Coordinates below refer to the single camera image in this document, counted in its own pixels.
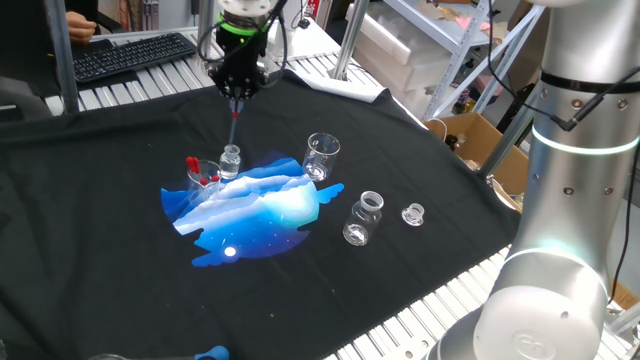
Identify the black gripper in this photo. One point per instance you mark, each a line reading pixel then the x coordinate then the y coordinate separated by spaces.
pixel 241 55

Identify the glass beaker holding liquid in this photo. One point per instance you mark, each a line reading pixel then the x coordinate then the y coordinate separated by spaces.
pixel 107 357

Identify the bare person hand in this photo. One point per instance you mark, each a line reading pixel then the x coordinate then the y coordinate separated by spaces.
pixel 80 29

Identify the white plastic stand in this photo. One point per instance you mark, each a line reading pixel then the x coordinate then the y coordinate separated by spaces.
pixel 291 35

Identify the small clear glass vial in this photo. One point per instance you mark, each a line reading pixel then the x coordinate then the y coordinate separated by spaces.
pixel 230 167

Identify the white towel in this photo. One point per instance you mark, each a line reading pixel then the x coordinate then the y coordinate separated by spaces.
pixel 345 89

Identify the red sign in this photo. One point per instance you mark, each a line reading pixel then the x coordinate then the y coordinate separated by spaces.
pixel 313 7

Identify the black computer keyboard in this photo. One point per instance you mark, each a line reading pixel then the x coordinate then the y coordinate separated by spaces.
pixel 130 55

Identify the glass beaker holding droppers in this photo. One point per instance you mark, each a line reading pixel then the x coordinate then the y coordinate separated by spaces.
pixel 197 192

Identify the clear glass beaker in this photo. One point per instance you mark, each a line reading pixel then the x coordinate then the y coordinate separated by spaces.
pixel 320 167

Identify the white foam blocks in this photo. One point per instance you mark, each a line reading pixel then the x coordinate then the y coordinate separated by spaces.
pixel 390 50

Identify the clear wide-mouth glass bottle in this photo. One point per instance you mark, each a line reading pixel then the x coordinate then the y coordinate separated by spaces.
pixel 362 222

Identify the grey chair back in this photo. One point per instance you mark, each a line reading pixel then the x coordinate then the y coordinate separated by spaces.
pixel 20 100

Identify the grey metal shelf rack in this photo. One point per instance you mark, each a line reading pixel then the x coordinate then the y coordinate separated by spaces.
pixel 457 60

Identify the black cloth with blue print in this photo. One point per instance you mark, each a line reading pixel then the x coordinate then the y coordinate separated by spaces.
pixel 100 280

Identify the brown cardboard box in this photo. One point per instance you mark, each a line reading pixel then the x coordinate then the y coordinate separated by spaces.
pixel 475 135

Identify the long blue bulb pipette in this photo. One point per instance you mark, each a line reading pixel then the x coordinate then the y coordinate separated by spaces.
pixel 212 353

